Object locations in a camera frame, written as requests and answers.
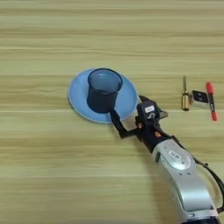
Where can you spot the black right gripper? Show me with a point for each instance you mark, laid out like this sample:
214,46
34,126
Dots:
151,132

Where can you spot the blue round plate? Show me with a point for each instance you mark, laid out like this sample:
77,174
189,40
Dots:
128,97

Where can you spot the black mesh pen cup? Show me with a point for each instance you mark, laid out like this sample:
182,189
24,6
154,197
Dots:
102,93

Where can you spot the small black white eraser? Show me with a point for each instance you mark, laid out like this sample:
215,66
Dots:
200,96

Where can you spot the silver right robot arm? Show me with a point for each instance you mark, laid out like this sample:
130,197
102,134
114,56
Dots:
186,180

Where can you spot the red black marker pen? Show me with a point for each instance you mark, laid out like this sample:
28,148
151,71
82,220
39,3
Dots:
211,102

